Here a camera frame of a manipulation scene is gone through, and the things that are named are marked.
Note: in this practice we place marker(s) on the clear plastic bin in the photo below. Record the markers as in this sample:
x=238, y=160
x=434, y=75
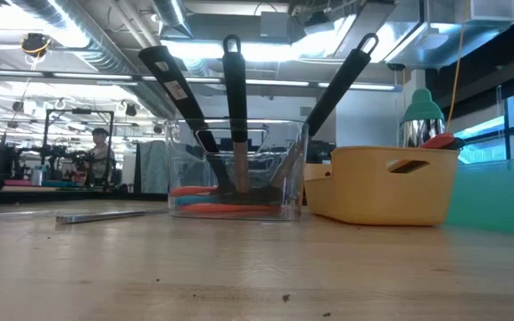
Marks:
x=292, y=169

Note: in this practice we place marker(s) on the grey cloth cover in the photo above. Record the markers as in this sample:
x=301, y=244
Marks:
x=152, y=165

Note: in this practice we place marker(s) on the black rack frame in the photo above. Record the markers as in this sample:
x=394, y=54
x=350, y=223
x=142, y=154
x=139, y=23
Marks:
x=78, y=111

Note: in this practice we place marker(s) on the silver spiral ventilation duct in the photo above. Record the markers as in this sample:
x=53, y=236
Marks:
x=83, y=35

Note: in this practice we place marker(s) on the black aluminium table frame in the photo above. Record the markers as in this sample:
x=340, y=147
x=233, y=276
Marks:
x=83, y=196

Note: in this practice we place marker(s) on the teal plastic tray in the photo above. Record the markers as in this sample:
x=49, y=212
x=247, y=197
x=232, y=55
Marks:
x=502, y=196

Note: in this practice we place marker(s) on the person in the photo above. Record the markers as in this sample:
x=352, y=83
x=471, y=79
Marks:
x=101, y=156

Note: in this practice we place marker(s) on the black yellow ceiling reel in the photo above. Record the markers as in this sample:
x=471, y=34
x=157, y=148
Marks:
x=36, y=43

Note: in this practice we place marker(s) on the black slotted spoon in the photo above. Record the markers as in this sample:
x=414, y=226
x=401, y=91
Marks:
x=172, y=84

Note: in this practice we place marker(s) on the long orange spatula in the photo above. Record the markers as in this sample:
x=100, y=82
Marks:
x=190, y=191

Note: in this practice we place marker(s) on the yellow plastic bin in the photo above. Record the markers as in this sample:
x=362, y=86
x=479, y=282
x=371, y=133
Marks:
x=373, y=196

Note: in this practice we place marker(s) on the black spatula steel shaft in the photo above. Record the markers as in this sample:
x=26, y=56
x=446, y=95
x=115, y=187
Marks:
x=342, y=84

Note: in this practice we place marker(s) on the small orange spatula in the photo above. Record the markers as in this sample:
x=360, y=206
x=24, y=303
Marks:
x=230, y=208

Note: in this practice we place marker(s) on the teal silicone spatula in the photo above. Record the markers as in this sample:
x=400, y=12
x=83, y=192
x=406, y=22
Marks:
x=194, y=200

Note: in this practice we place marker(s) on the rectangular metal ventilation duct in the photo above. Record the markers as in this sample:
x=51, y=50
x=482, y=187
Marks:
x=440, y=40

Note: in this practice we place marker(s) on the black slotted turner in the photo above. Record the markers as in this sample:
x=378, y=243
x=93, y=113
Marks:
x=235, y=89

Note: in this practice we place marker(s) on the grey ceiling junction box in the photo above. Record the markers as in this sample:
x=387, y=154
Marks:
x=275, y=24

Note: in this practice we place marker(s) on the linear ceiling light bar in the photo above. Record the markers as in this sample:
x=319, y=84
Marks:
x=105, y=76

